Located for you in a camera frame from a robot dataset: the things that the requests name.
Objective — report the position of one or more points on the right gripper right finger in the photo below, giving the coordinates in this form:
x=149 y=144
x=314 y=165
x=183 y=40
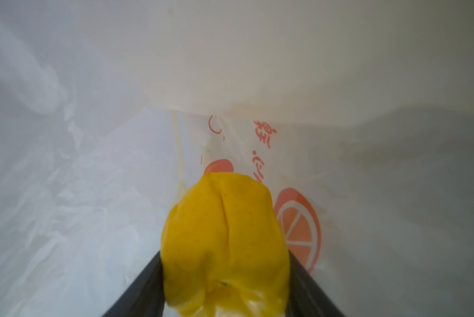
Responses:
x=306 y=298

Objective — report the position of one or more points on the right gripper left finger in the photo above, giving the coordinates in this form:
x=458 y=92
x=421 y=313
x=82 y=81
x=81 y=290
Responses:
x=145 y=296

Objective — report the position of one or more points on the yellow orange fruit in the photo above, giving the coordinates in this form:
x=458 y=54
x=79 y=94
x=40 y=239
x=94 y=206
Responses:
x=223 y=251

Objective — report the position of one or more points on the yellow plastic bag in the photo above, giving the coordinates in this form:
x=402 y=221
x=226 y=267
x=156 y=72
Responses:
x=357 y=115

